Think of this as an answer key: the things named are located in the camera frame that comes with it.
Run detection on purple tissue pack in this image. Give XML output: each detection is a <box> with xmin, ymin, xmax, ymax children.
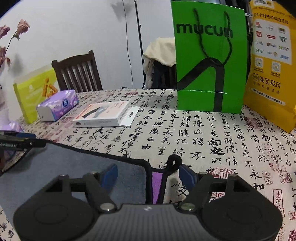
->
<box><xmin>36</xmin><ymin>89</ymin><xmax>79</xmax><ymax>122</ymax></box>
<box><xmin>1</xmin><ymin>121</ymin><xmax>23</xmax><ymax>133</ymax></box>

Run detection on yellow paper delivery bag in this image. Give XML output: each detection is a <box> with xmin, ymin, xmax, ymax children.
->
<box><xmin>244</xmin><ymin>1</ymin><xmax>295</xmax><ymax>133</ymax></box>

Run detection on yellow-green carton box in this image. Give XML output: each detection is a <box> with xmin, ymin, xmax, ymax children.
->
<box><xmin>13</xmin><ymin>65</ymin><xmax>60</xmax><ymax>124</ymax></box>

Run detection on white flat product box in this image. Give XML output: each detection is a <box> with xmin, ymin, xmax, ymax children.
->
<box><xmin>72</xmin><ymin>101</ymin><xmax>139</xmax><ymax>128</ymax></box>

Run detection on dark wooden chair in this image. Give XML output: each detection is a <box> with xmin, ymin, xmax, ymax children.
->
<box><xmin>52</xmin><ymin>50</ymin><xmax>103</xmax><ymax>92</ymax></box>

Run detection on calligraphy print tablecloth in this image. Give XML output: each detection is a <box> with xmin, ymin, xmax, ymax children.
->
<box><xmin>0</xmin><ymin>88</ymin><xmax>296</xmax><ymax>241</ymax></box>

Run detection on dried pink roses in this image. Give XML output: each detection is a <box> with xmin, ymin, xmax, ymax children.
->
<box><xmin>0</xmin><ymin>19</ymin><xmax>31</xmax><ymax>70</ymax></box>

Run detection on green mucun paper bag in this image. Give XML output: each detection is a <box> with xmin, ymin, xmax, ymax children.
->
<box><xmin>171</xmin><ymin>1</ymin><xmax>248</xmax><ymax>113</ymax></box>

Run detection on purple tissue pack near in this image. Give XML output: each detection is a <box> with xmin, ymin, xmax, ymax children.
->
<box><xmin>1</xmin><ymin>121</ymin><xmax>23</xmax><ymax>133</ymax></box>

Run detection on purple tissue pack far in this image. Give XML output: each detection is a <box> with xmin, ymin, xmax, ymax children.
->
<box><xmin>36</xmin><ymin>89</ymin><xmax>79</xmax><ymax>122</ymax></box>

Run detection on purple grey towel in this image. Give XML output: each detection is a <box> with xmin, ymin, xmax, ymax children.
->
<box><xmin>1</xmin><ymin>143</ymin><xmax>182</xmax><ymax>221</ymax></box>

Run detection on chair draped cream cloth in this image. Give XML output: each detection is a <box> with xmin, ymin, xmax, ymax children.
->
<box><xmin>142</xmin><ymin>37</ymin><xmax>177</xmax><ymax>89</ymax></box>

